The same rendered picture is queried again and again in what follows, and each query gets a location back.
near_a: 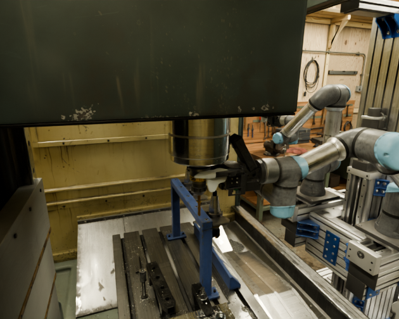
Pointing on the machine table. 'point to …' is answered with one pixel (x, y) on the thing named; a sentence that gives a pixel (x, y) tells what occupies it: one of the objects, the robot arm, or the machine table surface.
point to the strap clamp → (201, 300)
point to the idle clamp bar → (158, 279)
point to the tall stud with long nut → (143, 282)
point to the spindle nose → (199, 142)
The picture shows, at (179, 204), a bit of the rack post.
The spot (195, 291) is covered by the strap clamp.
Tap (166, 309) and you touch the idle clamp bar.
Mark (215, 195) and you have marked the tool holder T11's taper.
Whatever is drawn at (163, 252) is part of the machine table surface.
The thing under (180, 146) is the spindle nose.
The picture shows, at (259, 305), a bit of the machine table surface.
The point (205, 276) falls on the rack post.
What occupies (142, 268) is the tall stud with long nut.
